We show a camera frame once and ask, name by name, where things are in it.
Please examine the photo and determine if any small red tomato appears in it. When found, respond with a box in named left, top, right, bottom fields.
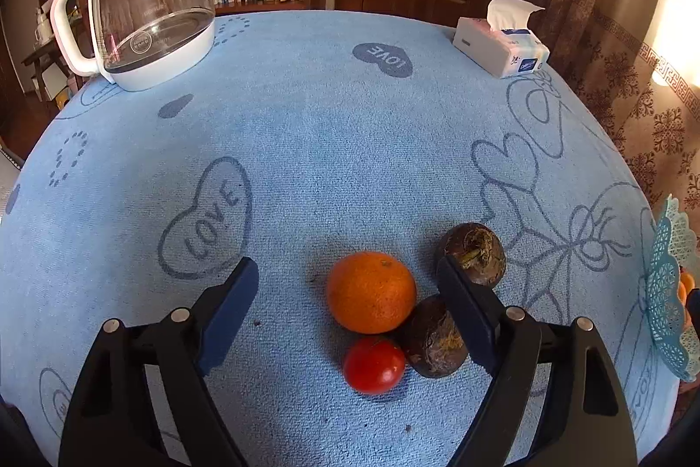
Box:
left=343, top=337, right=407, bottom=396

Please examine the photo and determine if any white tissue box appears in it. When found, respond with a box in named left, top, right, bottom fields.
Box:
left=452, top=0, right=550, bottom=79

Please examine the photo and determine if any glass kettle with white handle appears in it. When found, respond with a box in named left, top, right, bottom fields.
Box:
left=50, top=0, right=217, bottom=92

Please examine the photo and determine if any patterned brown curtain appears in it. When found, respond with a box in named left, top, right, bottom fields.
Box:
left=519, top=0, right=700, bottom=238

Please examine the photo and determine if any light blue plastic basket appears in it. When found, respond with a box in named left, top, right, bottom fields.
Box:
left=645, top=193, right=700, bottom=383

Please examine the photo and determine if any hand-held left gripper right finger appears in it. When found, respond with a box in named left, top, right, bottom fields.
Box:
left=436, top=256, right=640, bottom=467

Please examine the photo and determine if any small wooden side table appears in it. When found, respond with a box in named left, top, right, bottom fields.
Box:
left=22, top=43, right=72, bottom=104

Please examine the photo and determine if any dark brown wrinkled passion fruit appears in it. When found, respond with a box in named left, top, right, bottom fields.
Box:
left=436, top=222, right=508, bottom=290
left=396, top=295, right=471, bottom=379

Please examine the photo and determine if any white bottle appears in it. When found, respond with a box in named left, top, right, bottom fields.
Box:
left=34, top=7, right=56, bottom=44

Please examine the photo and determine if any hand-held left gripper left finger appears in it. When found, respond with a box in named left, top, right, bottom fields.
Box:
left=57, top=256, right=260, bottom=467

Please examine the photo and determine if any blue printed tablecloth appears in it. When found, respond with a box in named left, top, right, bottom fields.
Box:
left=0, top=10, right=684, bottom=467

